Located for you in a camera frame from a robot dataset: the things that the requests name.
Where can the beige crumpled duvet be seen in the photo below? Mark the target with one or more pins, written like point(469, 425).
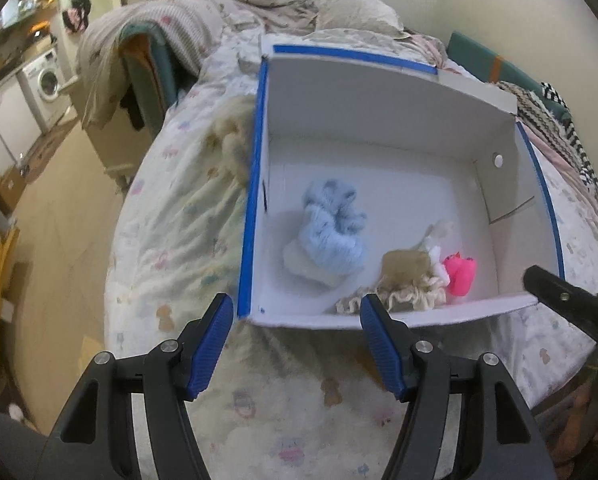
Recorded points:
point(192, 28)

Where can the white sock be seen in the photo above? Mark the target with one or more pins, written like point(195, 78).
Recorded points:
point(431, 244)

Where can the pink rubber duck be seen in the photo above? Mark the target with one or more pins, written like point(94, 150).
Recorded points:
point(461, 272)

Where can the striped knit blanket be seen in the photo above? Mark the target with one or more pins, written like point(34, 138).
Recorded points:
point(552, 130)

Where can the white cabinet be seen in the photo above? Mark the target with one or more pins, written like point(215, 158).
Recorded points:
point(19, 129)

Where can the teal headboard cushion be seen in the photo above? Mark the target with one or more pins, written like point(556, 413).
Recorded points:
point(488, 66)

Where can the cream lace pillow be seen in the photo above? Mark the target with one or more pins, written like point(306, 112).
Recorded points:
point(370, 15)

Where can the white washing machine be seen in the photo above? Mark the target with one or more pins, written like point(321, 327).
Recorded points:
point(40, 81)

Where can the beige fluffy plush toy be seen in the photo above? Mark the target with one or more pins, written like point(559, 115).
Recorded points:
point(231, 132)

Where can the cream white scrunchie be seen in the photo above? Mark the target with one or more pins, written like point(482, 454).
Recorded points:
point(424, 294)

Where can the patterned white bed blanket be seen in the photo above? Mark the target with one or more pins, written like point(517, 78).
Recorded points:
point(285, 402)

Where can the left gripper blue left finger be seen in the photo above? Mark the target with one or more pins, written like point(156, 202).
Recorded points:
point(203, 349)

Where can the light blue fluffy sock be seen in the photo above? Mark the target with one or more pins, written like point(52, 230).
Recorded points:
point(328, 247)

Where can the cardboard box on floor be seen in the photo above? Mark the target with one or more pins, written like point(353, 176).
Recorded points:
point(12, 185)

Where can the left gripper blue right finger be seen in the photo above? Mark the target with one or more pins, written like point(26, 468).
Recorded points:
point(381, 331)

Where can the white box with blue edges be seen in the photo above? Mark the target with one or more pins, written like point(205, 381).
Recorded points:
point(419, 145)

